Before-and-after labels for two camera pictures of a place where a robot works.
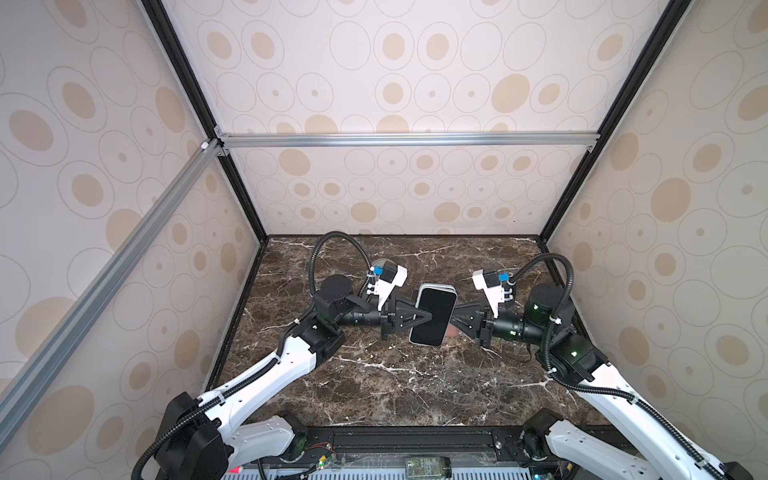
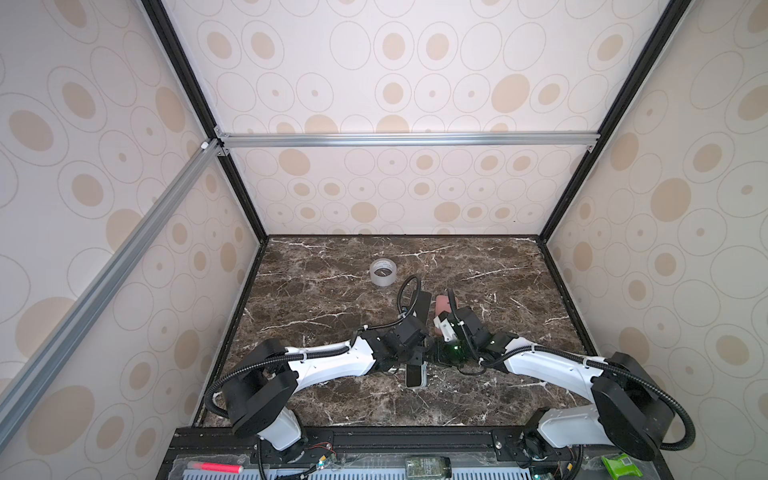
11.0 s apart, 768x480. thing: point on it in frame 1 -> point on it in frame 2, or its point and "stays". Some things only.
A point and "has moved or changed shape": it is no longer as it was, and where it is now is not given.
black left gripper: (390, 317) -> (417, 358)
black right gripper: (481, 325) -> (438, 346)
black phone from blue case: (433, 311) -> (413, 375)
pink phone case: (451, 331) has moved or changed shape
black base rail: (421, 445) stays
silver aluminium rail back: (409, 140) stays
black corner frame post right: (665, 30) stays
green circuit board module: (428, 467) stays
